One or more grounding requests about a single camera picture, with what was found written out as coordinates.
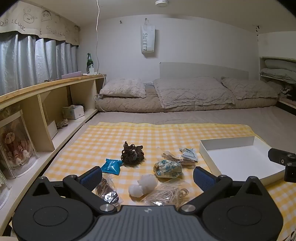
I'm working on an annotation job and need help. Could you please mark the floral cloth scrunchie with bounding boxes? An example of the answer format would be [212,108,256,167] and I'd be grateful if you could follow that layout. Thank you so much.
[153,159,183,178]

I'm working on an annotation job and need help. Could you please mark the white wardrobe shelf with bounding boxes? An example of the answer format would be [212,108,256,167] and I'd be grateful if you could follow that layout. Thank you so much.
[257,32,296,109]

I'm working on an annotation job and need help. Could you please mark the grey curtain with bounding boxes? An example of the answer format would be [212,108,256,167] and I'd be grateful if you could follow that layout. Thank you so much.
[0,32,78,93]

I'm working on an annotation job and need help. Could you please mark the folded beige mattress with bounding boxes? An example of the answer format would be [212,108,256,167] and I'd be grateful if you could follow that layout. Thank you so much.
[95,87,278,112]

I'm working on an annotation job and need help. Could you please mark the clear bag of beige rubber bands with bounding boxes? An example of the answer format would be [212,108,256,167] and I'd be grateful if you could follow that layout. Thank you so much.
[141,181,190,208]

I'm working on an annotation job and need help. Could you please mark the fluffy beige pillow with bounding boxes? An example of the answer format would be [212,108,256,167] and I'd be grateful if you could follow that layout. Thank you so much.
[99,78,147,98]

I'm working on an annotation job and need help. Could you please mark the small white box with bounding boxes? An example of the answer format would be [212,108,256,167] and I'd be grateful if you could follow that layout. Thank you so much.
[47,120,58,139]

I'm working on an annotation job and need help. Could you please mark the white hanging bag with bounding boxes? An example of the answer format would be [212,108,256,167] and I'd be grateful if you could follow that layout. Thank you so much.
[140,19,155,57]

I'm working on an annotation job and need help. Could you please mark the dark brown yarn scrunchie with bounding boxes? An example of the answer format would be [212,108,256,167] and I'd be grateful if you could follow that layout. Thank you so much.
[121,141,145,165]

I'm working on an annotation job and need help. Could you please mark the white pompom hair tie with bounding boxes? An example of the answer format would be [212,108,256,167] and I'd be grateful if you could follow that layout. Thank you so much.
[128,174,158,198]

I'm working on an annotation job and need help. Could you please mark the blue foil packet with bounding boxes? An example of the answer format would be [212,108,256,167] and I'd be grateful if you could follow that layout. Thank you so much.
[101,158,123,176]

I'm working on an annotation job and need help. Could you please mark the pale purple box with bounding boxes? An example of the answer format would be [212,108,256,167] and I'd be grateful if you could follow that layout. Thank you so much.
[61,71,83,80]

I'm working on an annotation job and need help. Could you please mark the clear bag of tan hair ties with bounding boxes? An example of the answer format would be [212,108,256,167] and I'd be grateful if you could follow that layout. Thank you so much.
[157,147,197,166]

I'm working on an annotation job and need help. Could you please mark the clear bag of dark hair ties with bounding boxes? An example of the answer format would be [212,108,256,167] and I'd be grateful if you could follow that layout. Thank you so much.
[95,174,122,205]

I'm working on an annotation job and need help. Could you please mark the dark clothes pile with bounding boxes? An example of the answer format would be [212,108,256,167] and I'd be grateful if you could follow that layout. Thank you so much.
[281,85,296,101]

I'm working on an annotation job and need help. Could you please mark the white charger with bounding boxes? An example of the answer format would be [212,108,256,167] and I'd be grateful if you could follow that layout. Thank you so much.
[82,67,99,76]

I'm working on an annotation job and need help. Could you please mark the white shallow box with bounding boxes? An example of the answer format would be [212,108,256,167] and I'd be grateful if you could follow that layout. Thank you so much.
[199,136,285,180]

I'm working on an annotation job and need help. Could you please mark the beige valance with drawings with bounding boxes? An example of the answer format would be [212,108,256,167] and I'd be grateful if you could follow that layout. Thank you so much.
[0,0,80,45]

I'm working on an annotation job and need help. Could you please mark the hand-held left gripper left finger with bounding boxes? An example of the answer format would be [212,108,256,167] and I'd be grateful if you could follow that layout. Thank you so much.
[29,166,118,217]

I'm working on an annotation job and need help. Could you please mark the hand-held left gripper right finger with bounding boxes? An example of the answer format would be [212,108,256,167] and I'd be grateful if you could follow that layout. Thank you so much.
[179,166,270,216]

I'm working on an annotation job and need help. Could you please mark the clear display case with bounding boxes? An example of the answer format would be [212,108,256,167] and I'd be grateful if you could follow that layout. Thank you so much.
[0,170,12,209]

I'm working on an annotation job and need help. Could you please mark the beige quilt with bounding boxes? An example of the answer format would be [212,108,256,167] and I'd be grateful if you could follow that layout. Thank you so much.
[153,76,236,109]

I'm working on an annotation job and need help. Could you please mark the grey bed sheet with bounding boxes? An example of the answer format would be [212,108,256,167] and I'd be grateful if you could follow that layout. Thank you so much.
[84,105,296,160]

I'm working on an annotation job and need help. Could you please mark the white hanging cable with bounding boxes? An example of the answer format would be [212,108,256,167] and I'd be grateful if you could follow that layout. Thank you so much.
[95,0,100,75]

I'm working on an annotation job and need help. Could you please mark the wooden shelf unit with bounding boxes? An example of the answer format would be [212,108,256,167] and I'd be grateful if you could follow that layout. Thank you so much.
[0,74,107,232]

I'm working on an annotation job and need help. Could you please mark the beige quilted pillow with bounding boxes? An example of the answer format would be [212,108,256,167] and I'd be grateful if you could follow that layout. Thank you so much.
[221,77,279,100]

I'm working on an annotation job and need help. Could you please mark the white and blue packet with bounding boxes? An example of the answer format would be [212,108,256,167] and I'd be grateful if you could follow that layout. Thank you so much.
[179,148,199,163]

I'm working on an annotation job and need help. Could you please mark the white tissue box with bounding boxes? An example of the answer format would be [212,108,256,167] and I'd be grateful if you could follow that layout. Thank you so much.
[62,105,85,120]

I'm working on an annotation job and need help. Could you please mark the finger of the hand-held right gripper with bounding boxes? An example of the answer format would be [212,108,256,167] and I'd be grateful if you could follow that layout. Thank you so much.
[284,162,296,182]
[268,148,296,165]

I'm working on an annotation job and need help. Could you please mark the folded grey bedding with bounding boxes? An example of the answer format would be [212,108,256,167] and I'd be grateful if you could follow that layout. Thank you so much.
[260,59,296,84]

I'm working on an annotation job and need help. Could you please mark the yellow checkered mat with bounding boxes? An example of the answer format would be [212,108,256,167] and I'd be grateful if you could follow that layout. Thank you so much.
[43,122,296,241]

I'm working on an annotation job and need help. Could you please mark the plush toy in clear case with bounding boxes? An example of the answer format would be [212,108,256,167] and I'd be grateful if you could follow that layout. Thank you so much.
[0,110,38,179]

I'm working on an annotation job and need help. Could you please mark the coiled rope bundle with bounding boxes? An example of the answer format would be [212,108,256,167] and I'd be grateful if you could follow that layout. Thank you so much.
[56,119,69,130]

